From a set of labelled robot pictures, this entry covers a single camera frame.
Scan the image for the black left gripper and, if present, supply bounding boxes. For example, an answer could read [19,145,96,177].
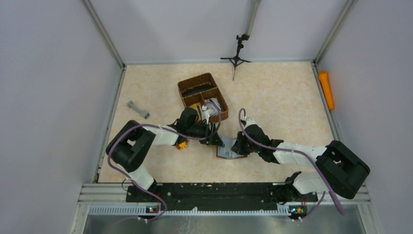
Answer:
[187,121,225,147]

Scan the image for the brown leather card holder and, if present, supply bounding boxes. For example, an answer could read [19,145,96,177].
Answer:
[216,136,247,159]

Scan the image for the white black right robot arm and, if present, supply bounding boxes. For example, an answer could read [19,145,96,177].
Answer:
[231,124,371,202]

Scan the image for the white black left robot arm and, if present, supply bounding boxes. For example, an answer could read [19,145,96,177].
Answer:
[106,108,224,202]

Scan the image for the gold cards in basket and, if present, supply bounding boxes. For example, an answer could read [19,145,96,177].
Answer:
[190,102,202,112]

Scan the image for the silver cards in basket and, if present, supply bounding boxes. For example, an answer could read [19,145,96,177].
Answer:
[206,97,222,112]

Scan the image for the black cards in basket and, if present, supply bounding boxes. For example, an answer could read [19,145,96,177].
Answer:
[182,84,214,98]

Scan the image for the yellow toy car block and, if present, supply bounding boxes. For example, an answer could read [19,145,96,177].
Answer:
[175,139,188,150]

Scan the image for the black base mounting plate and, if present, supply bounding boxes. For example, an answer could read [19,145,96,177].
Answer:
[126,183,318,211]

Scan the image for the brown wicker divided basket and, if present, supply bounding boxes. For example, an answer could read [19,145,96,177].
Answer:
[177,73,229,121]

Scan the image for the black mini tripod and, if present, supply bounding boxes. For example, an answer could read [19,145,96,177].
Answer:
[220,34,251,81]

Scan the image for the grey plastic dumbbell piece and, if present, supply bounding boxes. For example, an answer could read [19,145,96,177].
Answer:
[127,100,150,119]

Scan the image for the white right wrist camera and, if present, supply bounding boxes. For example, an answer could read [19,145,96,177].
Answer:
[241,117,257,129]

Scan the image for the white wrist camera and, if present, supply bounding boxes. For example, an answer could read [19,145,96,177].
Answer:
[201,104,217,124]
[241,117,257,129]

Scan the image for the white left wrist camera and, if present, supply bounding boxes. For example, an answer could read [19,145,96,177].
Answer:
[201,104,217,124]

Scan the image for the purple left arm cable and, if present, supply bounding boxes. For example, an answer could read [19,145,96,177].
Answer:
[107,100,222,222]

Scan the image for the orange cylinder handle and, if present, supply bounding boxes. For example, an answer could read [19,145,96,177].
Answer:
[318,70,335,110]

